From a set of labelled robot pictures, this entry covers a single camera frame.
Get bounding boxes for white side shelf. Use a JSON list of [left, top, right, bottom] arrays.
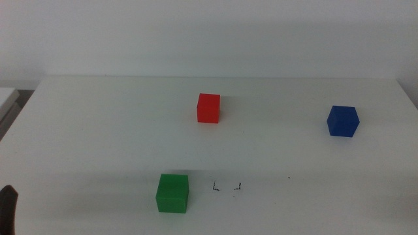
[[0, 87, 21, 140]]

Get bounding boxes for blue cube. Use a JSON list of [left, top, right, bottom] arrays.
[[327, 105, 361, 138]]

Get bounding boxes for green cube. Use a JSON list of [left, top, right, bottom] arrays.
[[155, 173, 190, 214]]

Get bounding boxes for red cube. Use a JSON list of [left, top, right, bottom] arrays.
[[197, 93, 221, 124]]

